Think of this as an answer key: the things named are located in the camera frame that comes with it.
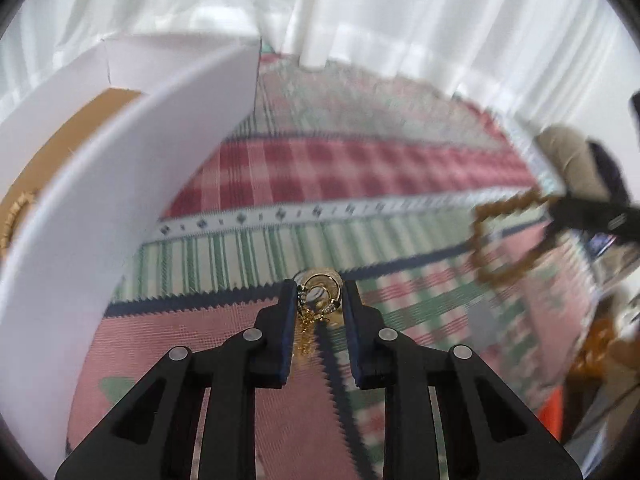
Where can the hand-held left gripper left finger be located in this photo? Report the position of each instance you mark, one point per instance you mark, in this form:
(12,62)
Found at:
(287,335)

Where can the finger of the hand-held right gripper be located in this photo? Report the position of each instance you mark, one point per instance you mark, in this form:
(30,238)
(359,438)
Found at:
(590,215)

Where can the purple cloth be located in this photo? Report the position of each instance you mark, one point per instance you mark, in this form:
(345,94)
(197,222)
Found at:
(607,170)

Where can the patchwork plaid blanket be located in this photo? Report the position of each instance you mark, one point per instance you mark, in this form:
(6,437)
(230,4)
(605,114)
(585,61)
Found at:
(350,170)

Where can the smartphone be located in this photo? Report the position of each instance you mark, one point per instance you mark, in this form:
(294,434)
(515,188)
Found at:
(600,246)

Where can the white drawer with brown bottom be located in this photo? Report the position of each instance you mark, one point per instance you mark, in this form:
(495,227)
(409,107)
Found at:
(100,210)

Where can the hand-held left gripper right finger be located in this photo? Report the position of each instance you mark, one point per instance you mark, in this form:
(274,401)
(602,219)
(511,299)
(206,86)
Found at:
(352,340)

